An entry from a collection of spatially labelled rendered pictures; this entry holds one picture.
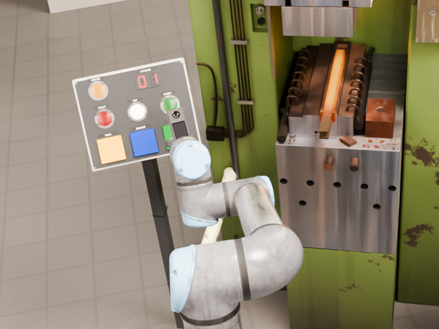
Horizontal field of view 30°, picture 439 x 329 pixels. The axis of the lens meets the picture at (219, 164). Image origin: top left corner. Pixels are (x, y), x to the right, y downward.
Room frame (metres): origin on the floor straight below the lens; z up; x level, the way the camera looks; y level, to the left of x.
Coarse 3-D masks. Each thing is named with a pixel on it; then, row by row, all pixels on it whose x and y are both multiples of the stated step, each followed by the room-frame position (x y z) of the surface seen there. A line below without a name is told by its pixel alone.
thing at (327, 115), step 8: (336, 56) 2.31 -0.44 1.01; (344, 56) 2.33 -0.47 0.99; (336, 64) 2.26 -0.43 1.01; (336, 72) 2.21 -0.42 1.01; (336, 80) 2.17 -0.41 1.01; (328, 88) 2.13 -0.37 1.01; (336, 88) 2.12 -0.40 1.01; (328, 96) 2.09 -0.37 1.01; (336, 96) 2.11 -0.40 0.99; (328, 104) 2.04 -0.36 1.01; (320, 112) 2.00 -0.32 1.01; (328, 112) 1.99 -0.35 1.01; (320, 120) 2.00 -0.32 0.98; (328, 120) 1.96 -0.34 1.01; (320, 128) 1.93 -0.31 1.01; (328, 128) 1.92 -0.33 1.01; (320, 136) 1.91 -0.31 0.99; (328, 136) 1.91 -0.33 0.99
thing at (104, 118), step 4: (104, 112) 2.02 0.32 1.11; (100, 116) 2.01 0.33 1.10; (104, 116) 2.01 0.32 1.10; (108, 116) 2.02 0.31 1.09; (100, 120) 2.01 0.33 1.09; (104, 120) 2.01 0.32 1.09; (108, 120) 2.01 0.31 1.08; (100, 124) 2.00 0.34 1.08; (104, 124) 2.00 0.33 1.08; (108, 124) 2.00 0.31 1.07
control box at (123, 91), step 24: (120, 72) 2.09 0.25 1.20; (144, 72) 2.09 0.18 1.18; (168, 72) 2.09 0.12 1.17; (120, 96) 2.05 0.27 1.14; (144, 96) 2.05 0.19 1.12; (168, 96) 2.05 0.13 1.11; (96, 120) 2.01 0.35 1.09; (120, 120) 2.01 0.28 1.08; (144, 120) 2.01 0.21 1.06; (168, 120) 2.02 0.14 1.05; (192, 120) 2.02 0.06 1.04; (96, 144) 1.97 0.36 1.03; (96, 168) 1.94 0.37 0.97
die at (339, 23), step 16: (288, 0) 2.08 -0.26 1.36; (288, 16) 2.04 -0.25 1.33; (304, 16) 2.03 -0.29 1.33; (320, 16) 2.01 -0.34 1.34; (336, 16) 2.00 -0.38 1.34; (352, 16) 1.99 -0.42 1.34; (288, 32) 2.04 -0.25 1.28; (304, 32) 2.03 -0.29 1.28; (320, 32) 2.01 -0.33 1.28; (336, 32) 2.00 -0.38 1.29; (352, 32) 1.99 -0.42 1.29
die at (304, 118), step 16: (320, 48) 2.40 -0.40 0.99; (352, 48) 2.37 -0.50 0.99; (304, 64) 2.33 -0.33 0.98; (320, 64) 2.30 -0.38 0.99; (352, 64) 2.27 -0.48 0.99; (304, 80) 2.23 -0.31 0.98; (320, 80) 2.21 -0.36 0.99; (352, 80) 2.18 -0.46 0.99; (304, 96) 2.14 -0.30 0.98; (320, 96) 2.12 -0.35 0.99; (304, 112) 2.04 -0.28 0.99; (336, 112) 2.01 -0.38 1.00; (352, 112) 2.01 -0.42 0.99; (304, 128) 2.03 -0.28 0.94; (336, 128) 2.00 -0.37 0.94; (352, 128) 1.99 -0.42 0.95
